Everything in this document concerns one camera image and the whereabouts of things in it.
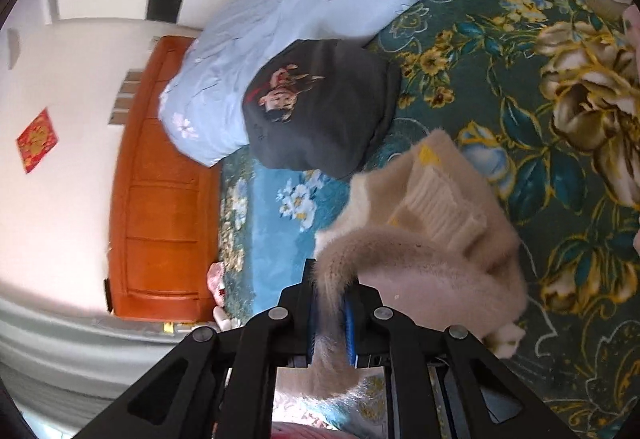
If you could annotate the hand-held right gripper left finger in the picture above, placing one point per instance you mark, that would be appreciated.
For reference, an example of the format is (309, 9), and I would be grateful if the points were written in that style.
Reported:
(311, 319)

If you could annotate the pink plush toy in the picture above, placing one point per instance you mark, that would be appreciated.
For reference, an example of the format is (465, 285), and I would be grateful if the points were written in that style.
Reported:
(219, 281)

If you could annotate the red paper wall decoration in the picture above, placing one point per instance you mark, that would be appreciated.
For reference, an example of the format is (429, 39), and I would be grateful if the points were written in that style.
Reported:
(37, 140)

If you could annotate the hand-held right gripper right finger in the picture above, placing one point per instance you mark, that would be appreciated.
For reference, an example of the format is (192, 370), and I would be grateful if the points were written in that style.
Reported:
(349, 334)

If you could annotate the light blue floral quilt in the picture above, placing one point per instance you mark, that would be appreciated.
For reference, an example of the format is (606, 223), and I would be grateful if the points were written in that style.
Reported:
(320, 14)

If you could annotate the dark grey printed sweatshirt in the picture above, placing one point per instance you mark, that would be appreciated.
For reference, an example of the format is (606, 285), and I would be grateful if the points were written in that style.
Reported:
(320, 109)

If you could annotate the green floral bed blanket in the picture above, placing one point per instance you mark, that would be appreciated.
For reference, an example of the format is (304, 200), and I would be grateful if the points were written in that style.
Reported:
(525, 144)

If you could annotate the beige fuzzy sweater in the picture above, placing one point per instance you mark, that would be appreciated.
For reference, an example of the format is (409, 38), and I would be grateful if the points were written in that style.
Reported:
(430, 239)

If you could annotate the orange wooden headboard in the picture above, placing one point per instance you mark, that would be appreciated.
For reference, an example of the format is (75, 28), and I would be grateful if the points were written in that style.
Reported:
(165, 179)

